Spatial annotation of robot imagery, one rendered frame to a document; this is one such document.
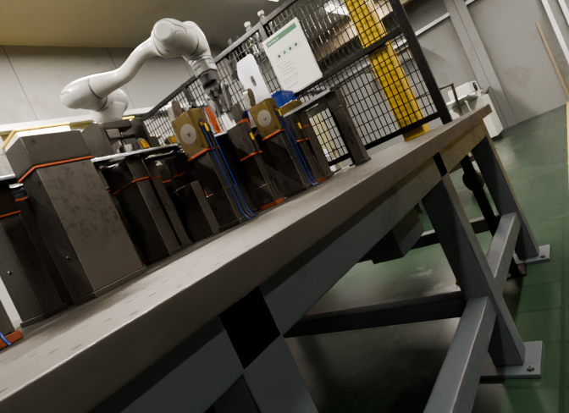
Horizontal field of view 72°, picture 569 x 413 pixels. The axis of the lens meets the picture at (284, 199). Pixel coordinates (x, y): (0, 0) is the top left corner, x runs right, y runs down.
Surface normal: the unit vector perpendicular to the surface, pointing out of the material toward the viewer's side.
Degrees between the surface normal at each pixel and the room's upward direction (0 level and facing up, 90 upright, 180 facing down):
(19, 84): 90
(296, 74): 90
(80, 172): 90
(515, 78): 90
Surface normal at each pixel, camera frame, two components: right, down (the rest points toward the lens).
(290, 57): -0.50, 0.26
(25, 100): 0.72, -0.31
